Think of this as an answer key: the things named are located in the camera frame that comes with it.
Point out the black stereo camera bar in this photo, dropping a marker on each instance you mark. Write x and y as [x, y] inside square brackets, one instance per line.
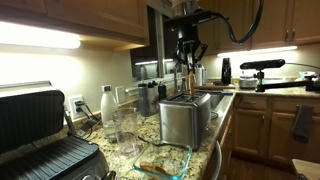
[263, 64]

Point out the clear glass baking dish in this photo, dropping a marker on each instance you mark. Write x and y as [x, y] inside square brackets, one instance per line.
[160, 156]

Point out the wooden cabinet door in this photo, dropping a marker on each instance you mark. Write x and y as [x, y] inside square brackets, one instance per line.
[228, 140]

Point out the white wall outlet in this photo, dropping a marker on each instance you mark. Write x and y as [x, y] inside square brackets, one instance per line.
[72, 113]

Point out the bright LED light strip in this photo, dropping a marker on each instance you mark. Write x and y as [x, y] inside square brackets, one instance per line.
[260, 51]
[40, 35]

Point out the small white kitchen appliance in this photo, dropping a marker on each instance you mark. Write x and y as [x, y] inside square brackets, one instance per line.
[248, 82]

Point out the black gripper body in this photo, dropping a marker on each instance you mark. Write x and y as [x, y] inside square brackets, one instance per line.
[187, 36]

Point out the toasted bread slice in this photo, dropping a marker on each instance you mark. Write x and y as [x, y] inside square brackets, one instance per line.
[153, 168]
[191, 83]

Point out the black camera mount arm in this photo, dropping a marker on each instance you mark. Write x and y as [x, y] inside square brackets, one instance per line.
[283, 85]

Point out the dark kitchen window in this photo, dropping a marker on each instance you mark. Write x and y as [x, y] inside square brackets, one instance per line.
[146, 66]

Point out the wooden wall cabinet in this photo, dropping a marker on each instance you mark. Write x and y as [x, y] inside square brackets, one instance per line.
[300, 20]
[100, 16]

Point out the steel kitchen sink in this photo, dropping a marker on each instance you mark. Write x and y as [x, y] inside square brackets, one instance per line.
[216, 98]

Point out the dark hanging towel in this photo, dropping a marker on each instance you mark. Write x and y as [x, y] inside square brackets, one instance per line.
[302, 123]

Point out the dark drinking bottle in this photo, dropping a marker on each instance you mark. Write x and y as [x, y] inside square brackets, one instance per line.
[144, 100]

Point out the small glass bowl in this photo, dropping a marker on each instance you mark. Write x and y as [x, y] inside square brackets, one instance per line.
[307, 75]

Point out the small black bottle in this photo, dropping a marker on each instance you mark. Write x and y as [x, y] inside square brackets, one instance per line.
[162, 92]

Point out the grey drinking bottle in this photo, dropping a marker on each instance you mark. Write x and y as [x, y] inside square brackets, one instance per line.
[154, 96]

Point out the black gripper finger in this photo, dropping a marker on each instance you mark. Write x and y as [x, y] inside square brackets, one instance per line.
[180, 53]
[199, 53]

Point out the wooden base cabinets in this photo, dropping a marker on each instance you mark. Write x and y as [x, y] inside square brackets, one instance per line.
[250, 133]

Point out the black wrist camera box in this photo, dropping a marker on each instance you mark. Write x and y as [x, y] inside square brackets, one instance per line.
[186, 18]

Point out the wooden rolling pin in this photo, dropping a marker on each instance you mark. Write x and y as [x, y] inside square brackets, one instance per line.
[213, 87]

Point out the metal sink faucet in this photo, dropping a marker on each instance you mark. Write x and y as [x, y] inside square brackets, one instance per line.
[175, 80]

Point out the stainless steel toaster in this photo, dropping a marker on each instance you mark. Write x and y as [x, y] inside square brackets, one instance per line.
[181, 123]

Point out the clear plastic water bottle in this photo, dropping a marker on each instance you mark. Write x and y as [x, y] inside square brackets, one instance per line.
[108, 110]

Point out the white wall switch plate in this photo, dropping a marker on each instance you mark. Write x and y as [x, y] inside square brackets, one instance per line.
[120, 95]

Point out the white plastic bottle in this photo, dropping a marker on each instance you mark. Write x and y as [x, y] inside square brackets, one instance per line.
[199, 75]
[205, 77]

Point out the black panini grill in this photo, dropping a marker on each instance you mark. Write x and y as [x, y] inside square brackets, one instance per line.
[30, 116]

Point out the clear glass tumbler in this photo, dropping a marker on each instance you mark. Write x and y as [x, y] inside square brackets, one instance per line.
[126, 133]

